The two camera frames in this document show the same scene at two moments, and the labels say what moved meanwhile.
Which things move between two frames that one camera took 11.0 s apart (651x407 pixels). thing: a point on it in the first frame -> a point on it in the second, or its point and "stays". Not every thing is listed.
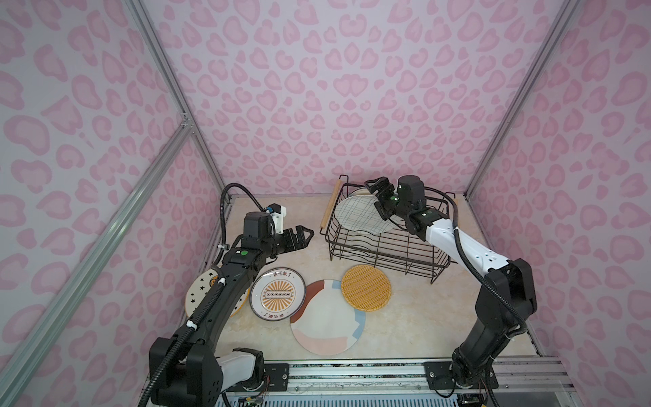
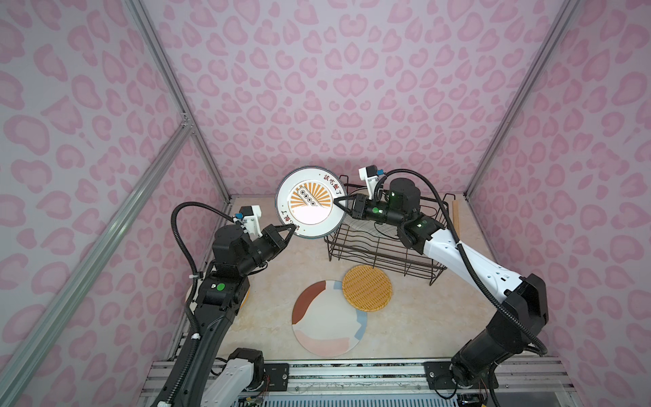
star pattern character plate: [202, 287] stays
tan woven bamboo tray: [365, 287] stays
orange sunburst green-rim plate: [277, 293] -> [306, 199]
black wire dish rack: [356, 231] stays
